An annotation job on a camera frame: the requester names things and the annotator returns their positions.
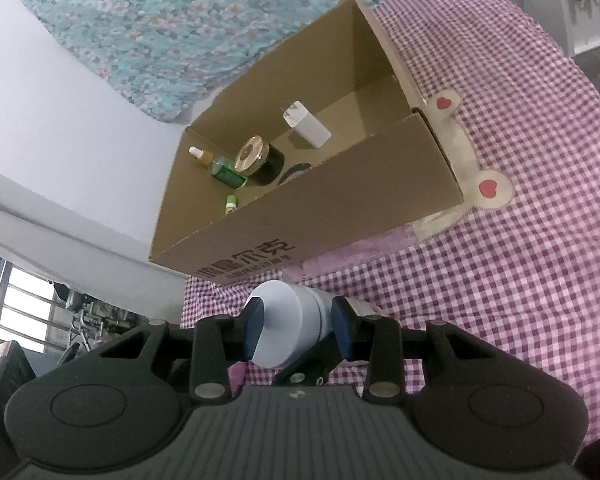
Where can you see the green dropper bottle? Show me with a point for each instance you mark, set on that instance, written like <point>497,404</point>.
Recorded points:
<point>225,172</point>

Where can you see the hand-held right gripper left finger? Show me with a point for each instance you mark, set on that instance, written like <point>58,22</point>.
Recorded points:
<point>252,325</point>

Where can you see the green lip balm tube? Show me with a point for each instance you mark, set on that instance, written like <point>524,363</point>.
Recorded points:
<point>231,204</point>

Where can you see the purple checkered tablecloth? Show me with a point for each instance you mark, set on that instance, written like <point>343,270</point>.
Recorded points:
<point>505,235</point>

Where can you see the white charger plug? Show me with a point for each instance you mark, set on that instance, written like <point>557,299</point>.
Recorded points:
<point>307,127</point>

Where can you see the gold lidded jar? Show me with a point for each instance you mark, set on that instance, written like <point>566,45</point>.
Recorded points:
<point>252,155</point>

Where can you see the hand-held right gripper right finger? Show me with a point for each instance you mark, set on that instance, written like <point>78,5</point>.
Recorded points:
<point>342,325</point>

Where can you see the window grille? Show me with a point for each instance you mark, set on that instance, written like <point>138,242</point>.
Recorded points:
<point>20,310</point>

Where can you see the floral blue cloth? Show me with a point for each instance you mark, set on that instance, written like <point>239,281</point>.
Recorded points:
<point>180,25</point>

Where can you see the dark cloth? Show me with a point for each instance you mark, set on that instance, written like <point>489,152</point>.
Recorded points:
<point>5,370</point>

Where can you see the glossy black case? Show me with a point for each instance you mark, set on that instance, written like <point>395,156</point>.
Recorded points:
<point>295,171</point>

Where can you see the white plastic bottle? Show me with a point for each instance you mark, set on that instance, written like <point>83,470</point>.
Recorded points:
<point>290,320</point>

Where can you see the brown cardboard box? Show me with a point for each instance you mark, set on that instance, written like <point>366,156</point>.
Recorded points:
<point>330,200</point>

